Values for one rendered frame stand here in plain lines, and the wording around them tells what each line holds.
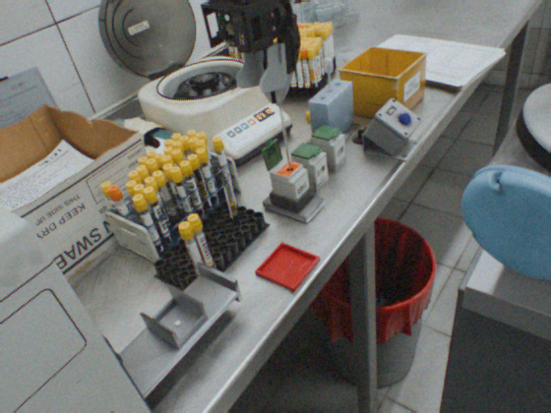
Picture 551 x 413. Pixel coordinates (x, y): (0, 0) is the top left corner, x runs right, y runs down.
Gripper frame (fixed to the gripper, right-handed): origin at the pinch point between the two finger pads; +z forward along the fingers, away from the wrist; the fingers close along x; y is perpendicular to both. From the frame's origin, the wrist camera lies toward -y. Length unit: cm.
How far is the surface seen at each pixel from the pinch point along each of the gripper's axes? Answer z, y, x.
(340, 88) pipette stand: 10.7, -24.0, -4.8
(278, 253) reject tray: 20.4, 10.2, 4.2
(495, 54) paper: 19, -68, 11
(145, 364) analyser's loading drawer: 16.6, 34.8, 4.0
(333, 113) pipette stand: 13.4, -19.1, -3.7
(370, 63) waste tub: 14.3, -43.7, -9.0
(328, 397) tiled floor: 108, -11, -8
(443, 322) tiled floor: 108, -55, 11
